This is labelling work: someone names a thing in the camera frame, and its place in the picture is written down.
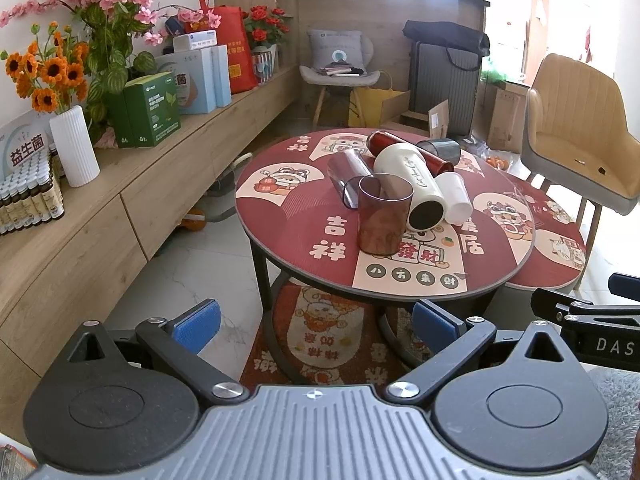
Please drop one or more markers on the small round red printed table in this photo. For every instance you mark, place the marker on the small round red printed table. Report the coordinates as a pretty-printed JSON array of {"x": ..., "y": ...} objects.
[{"x": 555, "y": 240}]

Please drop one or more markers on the red tote bag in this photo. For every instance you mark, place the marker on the red tote bag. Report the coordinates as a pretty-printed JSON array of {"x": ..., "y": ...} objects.
[{"x": 240, "y": 50}]

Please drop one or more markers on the orange artificial sunflowers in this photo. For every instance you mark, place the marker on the orange artificial sunflowers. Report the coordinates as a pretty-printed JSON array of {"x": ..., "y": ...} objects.
[{"x": 47, "y": 72}]

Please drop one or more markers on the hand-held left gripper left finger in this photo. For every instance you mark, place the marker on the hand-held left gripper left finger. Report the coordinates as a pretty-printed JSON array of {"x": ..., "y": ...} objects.
[{"x": 197, "y": 324}]

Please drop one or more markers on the grey shaggy rug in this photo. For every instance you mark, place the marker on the grey shaggy rug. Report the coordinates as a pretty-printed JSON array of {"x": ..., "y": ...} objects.
[{"x": 617, "y": 410}]

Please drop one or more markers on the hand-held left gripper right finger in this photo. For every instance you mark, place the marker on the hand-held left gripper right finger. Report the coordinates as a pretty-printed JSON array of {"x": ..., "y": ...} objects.
[{"x": 434, "y": 324}]

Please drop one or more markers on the beige upholstered chair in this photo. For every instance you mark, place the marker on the beige upholstered chair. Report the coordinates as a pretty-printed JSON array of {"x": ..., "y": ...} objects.
[{"x": 580, "y": 125}]

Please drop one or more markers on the grey printed cushion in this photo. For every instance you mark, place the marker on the grey printed cushion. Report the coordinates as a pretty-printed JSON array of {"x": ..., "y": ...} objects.
[{"x": 334, "y": 50}]

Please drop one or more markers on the wooden sideboard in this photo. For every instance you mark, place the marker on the wooden sideboard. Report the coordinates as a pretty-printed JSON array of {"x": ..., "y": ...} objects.
[{"x": 100, "y": 230}]

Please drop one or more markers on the row of small brown bottles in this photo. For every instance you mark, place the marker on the row of small brown bottles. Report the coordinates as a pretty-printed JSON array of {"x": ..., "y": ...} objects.
[{"x": 30, "y": 200}]

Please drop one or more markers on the white sign board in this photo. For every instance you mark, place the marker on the white sign board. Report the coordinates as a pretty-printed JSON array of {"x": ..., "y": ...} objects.
[{"x": 22, "y": 137}]

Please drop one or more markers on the green carton box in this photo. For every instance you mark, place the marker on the green carton box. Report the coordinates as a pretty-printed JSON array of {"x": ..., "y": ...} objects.
[{"x": 150, "y": 110}]

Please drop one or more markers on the grey ribbed suitcase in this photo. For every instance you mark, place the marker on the grey ribbed suitcase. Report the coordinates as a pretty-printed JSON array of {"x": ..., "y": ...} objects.
[{"x": 442, "y": 85}]

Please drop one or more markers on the red translucent cup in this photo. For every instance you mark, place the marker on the red translucent cup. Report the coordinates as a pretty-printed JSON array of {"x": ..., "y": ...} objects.
[{"x": 382, "y": 220}]

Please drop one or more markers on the large pale blue box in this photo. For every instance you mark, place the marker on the large pale blue box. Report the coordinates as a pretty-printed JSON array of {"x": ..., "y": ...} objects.
[{"x": 192, "y": 82}]

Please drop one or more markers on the grey translucent cup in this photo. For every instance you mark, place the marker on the grey translucent cup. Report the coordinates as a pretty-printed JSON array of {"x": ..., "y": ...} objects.
[{"x": 350, "y": 172}]

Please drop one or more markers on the tall cardboard box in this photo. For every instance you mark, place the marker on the tall cardboard box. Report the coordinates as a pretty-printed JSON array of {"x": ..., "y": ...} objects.
[{"x": 505, "y": 117}]

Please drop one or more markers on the small white cup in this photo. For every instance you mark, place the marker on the small white cup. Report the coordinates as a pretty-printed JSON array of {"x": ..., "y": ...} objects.
[{"x": 456, "y": 200}]

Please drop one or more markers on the red artificial roses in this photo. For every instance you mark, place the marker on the red artificial roses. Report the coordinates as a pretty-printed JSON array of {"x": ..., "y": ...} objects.
[{"x": 265, "y": 22}]

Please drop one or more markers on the small white box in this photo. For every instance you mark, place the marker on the small white box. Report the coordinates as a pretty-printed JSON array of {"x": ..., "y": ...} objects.
[{"x": 195, "y": 41}]

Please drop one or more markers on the white ribbed vase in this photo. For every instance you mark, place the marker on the white ribbed vase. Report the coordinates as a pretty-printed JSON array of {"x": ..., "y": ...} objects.
[{"x": 75, "y": 147}]

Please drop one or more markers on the large round red printed table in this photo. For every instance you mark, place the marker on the large round red printed table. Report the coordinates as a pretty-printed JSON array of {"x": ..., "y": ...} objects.
[{"x": 295, "y": 200}]

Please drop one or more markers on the red printed floor rug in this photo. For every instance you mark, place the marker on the red printed floor rug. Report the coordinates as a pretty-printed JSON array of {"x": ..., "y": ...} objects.
[{"x": 320, "y": 330}]

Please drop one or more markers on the dark smoky cup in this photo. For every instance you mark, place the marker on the dark smoky cup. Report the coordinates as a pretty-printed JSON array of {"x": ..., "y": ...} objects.
[{"x": 440, "y": 147}]

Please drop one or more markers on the dark red cylinder cup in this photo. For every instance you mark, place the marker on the dark red cylinder cup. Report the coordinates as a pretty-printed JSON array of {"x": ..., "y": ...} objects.
[{"x": 415, "y": 154}]

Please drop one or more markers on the open cardboard box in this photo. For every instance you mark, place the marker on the open cardboard box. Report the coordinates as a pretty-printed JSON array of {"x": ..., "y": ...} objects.
[{"x": 405, "y": 110}]

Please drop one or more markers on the black bag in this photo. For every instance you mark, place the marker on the black bag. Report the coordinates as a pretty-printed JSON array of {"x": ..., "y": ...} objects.
[{"x": 445, "y": 35}]

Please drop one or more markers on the grey shell chair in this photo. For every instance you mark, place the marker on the grey shell chair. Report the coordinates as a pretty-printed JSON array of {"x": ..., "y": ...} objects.
[{"x": 345, "y": 82}]

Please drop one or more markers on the green leafy artificial plant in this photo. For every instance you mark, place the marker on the green leafy artificial plant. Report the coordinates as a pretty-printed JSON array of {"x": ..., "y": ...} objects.
[{"x": 107, "y": 67}]

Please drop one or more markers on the yellow paper bag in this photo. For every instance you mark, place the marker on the yellow paper bag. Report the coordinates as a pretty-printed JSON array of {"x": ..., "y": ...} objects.
[{"x": 367, "y": 107}]

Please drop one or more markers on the large cream cup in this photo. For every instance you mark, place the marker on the large cream cup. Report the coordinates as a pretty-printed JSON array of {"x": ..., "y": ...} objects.
[{"x": 415, "y": 185}]

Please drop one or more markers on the patterned flower pot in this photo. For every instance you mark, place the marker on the patterned flower pot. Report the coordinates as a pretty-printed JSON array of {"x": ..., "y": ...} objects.
[{"x": 264, "y": 64}]

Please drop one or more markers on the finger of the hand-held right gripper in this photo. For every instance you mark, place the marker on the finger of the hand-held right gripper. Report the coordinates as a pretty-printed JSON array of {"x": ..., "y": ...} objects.
[{"x": 555, "y": 299}]

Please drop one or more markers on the orange toy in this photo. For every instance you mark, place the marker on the orange toy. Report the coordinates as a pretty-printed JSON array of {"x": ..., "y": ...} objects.
[{"x": 194, "y": 220}]

